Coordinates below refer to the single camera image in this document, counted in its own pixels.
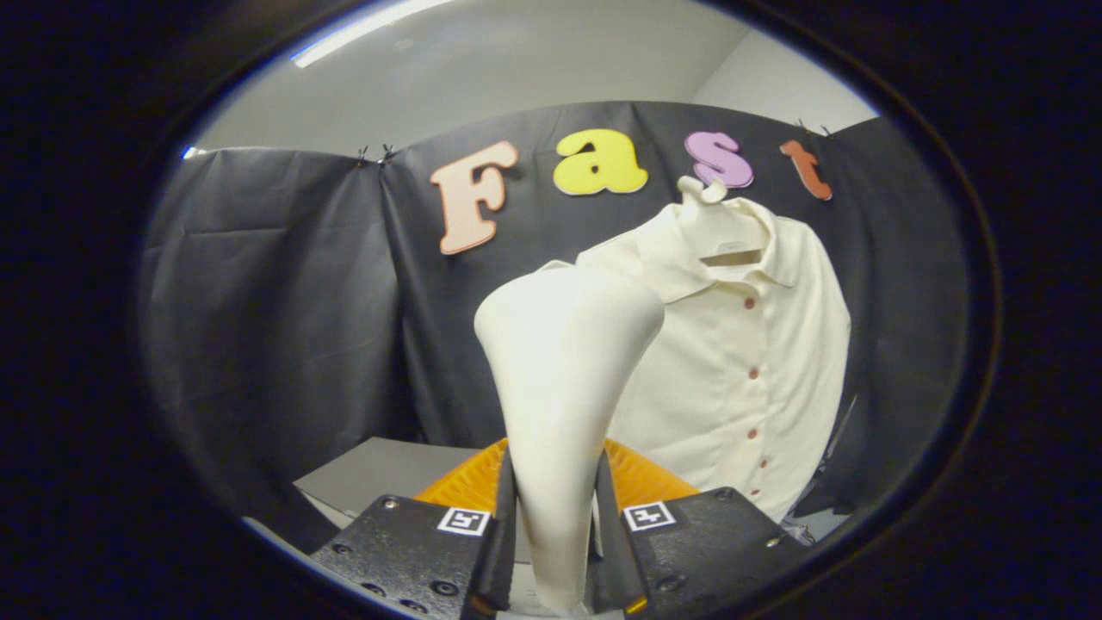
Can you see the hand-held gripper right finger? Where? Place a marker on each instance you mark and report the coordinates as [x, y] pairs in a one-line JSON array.
[[607, 534]]

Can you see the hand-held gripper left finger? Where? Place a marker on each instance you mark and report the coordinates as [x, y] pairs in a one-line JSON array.
[[504, 534]]

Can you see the white garment steamer head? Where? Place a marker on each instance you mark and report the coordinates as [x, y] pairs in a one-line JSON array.
[[560, 362]]

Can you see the cream button-up shirt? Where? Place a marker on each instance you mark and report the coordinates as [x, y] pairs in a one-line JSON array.
[[732, 344]]

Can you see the grey cabinet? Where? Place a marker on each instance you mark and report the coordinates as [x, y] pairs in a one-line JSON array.
[[379, 474]]

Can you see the black backdrop cloth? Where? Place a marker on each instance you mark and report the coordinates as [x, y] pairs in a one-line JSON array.
[[258, 301]]

